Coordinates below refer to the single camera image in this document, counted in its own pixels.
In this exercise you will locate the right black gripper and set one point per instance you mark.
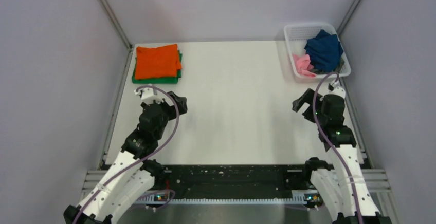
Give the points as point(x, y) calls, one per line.
point(307, 97)

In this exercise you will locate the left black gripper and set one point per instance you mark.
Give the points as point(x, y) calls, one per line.
point(181, 102)

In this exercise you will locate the blue printed t-shirt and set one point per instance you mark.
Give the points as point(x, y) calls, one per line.
point(325, 50)

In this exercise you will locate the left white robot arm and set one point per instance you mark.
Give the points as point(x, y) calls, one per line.
point(133, 172)

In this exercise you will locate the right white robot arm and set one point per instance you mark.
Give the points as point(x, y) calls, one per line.
point(340, 183)

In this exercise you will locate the pink t-shirt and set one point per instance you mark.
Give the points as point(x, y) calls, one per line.
point(303, 65)

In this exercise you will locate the folded green t-shirt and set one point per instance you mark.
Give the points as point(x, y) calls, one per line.
point(164, 80)

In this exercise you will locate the grey t-shirt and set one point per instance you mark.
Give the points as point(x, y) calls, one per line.
point(337, 68)

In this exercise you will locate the white plastic basket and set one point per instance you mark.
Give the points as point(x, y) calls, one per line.
point(296, 36)

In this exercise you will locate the folded orange t-shirt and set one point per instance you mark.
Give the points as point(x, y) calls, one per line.
point(158, 62)

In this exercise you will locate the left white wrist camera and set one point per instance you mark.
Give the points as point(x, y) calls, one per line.
point(147, 95)

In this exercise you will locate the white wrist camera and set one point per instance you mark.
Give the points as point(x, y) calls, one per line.
point(335, 88)
point(147, 95)

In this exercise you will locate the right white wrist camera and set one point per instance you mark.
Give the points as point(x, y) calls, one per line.
point(335, 88)

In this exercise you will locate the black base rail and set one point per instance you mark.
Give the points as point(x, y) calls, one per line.
point(235, 182)

